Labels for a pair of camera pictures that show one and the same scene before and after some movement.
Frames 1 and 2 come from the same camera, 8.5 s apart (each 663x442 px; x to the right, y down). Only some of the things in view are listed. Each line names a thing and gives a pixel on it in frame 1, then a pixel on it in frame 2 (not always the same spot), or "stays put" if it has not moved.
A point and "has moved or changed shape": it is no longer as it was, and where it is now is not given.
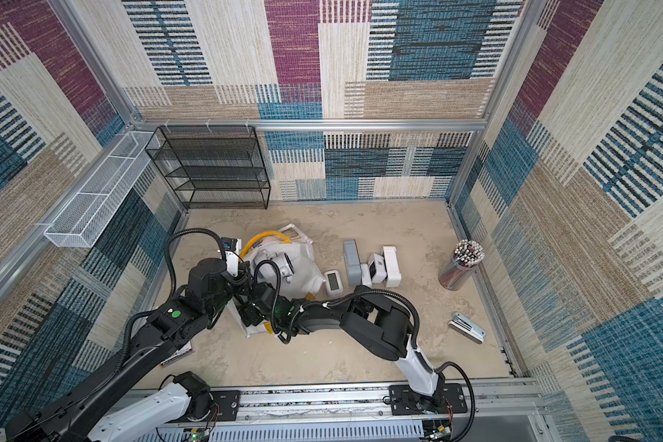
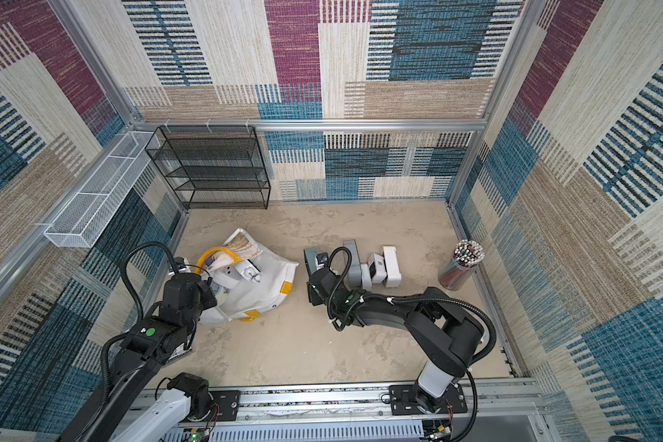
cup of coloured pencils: (462, 265) stays put
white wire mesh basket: (77, 225) stays put
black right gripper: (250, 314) to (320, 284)
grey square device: (354, 262) stays put
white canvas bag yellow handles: (285, 258) has moved or changed shape
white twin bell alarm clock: (285, 267) to (246, 269)
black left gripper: (246, 285) to (207, 293)
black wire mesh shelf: (213, 167) stays put
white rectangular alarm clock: (392, 266) stays put
